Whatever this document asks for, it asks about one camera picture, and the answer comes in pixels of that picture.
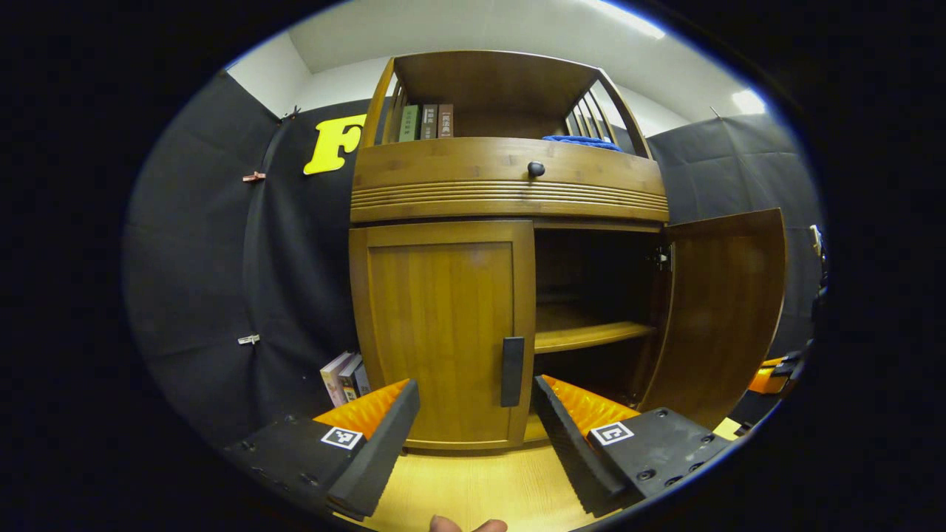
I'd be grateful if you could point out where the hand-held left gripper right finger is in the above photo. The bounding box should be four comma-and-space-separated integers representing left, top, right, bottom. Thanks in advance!
532, 374, 734, 518

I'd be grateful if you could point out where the black door handle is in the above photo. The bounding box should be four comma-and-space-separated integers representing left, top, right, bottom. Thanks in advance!
500, 336, 525, 408

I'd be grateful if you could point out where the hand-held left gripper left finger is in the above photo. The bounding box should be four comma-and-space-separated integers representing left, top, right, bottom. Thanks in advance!
222, 378, 422, 522

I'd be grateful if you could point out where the long ceiling light strip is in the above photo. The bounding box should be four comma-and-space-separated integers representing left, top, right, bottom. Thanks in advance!
576, 0, 666, 39

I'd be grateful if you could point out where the wooden ribbed cabinet drawer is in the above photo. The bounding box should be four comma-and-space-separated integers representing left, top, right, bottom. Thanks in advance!
350, 137, 670, 225

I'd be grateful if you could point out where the blue cloth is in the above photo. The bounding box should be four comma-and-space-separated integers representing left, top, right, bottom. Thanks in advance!
542, 134, 624, 152

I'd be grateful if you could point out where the black backdrop cloth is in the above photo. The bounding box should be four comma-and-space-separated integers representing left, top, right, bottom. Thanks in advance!
122, 70, 825, 451

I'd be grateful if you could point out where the pale purple book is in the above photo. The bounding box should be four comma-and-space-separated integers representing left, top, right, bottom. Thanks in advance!
320, 351, 354, 409

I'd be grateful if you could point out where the wooden shoe cabinet door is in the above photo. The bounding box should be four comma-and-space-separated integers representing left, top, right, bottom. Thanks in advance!
639, 208, 789, 431
349, 219, 537, 451

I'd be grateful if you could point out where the white and yellow book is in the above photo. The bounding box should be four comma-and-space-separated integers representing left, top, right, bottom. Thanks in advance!
338, 355, 363, 403

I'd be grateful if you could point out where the wooden double-door shoe cabinet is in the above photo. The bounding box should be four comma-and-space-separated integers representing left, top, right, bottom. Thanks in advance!
347, 50, 672, 453

